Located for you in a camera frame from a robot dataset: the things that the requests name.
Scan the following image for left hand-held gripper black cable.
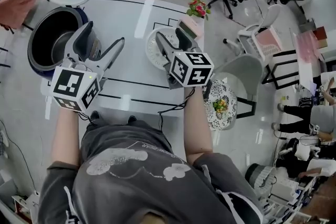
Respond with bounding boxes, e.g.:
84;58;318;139
78;111;98;127

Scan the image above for white chair with pink cushion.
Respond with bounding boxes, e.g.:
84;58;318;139
223;4;286;61

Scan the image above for black metal frame stand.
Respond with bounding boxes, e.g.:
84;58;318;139
261;49;301;90

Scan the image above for white storage rack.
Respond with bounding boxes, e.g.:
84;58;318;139
262;175;324;224

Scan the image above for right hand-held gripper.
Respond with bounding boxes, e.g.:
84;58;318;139
154;28;215;90

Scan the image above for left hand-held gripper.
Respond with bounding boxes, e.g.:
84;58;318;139
51;20;126;113

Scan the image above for red potted flowers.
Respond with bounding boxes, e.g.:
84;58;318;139
186;0;212;20

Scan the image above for person's left forearm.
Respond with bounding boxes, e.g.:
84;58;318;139
51;109;81;166

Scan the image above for white round plate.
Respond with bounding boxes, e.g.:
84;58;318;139
145;28;185;70

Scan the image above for white table with black lines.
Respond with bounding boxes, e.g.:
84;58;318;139
40;0;211;120

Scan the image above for black white floral seat cushion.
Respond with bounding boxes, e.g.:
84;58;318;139
203;79;238;131

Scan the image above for white low shelf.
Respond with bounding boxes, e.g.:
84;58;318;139
12;191;40;224

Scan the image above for brown cardboard box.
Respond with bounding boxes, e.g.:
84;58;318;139
313;26;329;48

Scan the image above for grey shell chair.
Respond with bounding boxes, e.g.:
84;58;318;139
209;54;265;120

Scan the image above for hand-held gripper black cable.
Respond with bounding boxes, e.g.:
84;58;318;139
157;87;196;137
78;111;98;127

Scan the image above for person's right forearm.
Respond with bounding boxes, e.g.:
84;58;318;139
183;86;214;165

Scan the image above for black floor cable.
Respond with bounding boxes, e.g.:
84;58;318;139
0;119;38;193

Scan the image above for white plastic bag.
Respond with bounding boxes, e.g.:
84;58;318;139
307;158;332;178

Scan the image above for pink digital timer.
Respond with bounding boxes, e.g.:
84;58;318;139
177;16;206;40

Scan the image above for grey white fabric bin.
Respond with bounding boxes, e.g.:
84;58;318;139
245;162;277;190

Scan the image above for right hand-held gripper black cable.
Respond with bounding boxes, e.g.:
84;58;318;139
157;87;196;137

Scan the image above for pink checked cloth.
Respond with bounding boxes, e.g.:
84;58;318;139
293;30;321;67

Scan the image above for person's grey printed shirt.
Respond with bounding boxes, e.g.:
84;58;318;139
38;118;264;224

